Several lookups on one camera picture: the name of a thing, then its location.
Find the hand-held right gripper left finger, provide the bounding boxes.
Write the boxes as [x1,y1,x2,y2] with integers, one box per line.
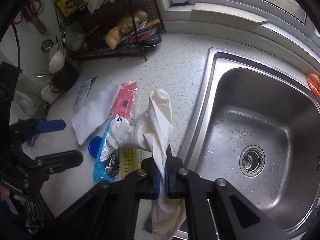
[54,157,163,240]

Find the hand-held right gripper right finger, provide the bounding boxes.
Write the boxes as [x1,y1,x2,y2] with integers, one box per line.
[165,144,292,240]

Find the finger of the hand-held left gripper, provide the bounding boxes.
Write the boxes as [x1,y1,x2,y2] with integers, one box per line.
[10,119,66,147]
[34,150,84,173]

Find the blue bottle cap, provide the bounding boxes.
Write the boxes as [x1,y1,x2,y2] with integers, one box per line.
[89,136,103,158]

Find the yellow bristle scrub brush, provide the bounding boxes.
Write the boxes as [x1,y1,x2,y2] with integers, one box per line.
[119,147,143,175]

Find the white paper tissue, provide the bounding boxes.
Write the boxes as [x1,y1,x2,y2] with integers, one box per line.
[72,82,120,145]

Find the silver printed sachet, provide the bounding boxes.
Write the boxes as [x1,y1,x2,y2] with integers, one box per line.
[72,77,98,113]

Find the white rubber glove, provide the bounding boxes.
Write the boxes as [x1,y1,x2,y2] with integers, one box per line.
[107,89,187,240]

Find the pink and blue plastic package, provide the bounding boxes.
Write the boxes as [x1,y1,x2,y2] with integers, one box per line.
[93,81,138,183]

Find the steel wool scrubber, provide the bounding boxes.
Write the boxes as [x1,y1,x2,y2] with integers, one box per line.
[36,101,50,120]

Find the dark utensil cup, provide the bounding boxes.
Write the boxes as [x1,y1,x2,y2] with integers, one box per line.
[51,60,79,92]

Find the white spoon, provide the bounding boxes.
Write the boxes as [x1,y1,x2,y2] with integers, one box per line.
[49,49,66,73]

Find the stainless steel sink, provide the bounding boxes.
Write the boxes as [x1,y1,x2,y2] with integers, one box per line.
[177,47,320,240]

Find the ginger root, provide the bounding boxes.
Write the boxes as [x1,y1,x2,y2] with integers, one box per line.
[104,10,148,50]

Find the red scissors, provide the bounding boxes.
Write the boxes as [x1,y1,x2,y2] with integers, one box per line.
[14,0,42,24]

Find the red snack packets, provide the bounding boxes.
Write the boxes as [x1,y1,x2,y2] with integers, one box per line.
[120,19,162,44]

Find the orange cloth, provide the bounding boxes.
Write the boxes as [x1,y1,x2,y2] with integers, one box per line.
[306,73,320,98]

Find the black cable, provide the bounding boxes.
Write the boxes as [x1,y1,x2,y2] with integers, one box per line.
[11,22,22,72]

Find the wooden handled tool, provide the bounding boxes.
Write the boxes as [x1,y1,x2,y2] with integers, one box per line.
[30,15,47,34]

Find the black wire rack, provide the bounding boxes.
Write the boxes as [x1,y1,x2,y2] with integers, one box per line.
[55,0,166,61]

